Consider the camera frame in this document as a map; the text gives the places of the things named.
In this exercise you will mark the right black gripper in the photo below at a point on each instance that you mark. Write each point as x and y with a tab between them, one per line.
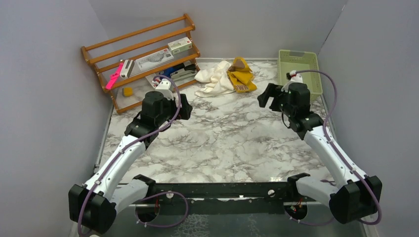
272	90

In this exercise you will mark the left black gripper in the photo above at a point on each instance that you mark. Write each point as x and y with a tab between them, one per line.
185	111

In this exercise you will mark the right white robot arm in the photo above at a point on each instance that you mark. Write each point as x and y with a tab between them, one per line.
355	194

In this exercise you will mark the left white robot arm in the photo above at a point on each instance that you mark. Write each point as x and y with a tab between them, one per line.
95	204

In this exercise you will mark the grey white stapler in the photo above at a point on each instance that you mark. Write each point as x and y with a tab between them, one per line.
182	74

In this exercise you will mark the small white red box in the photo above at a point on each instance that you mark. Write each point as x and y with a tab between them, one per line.
154	82

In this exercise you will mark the blue stapler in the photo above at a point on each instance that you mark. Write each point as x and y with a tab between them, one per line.
171	70

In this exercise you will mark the cream white towel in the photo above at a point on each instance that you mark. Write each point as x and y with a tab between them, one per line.
215	79

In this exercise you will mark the orange wooden rack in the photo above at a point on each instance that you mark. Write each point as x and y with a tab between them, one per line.
105	57

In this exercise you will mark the long white flat box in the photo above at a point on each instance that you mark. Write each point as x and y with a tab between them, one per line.
154	60

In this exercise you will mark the yellow sponge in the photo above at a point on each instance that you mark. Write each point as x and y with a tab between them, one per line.
127	91

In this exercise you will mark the white green box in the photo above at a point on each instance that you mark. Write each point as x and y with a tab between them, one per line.
180	45

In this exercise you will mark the white silver device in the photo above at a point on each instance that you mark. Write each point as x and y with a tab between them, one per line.
127	68

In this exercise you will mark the pink plastic tool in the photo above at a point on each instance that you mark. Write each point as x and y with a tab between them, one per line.
114	77

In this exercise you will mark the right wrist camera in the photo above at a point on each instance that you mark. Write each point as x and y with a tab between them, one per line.
292	77

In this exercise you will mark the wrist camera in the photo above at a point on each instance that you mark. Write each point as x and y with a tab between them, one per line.
165	88
292	77

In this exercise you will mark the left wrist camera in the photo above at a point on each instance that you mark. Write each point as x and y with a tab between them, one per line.
165	88

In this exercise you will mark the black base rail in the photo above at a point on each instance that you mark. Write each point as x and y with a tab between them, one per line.
219	198

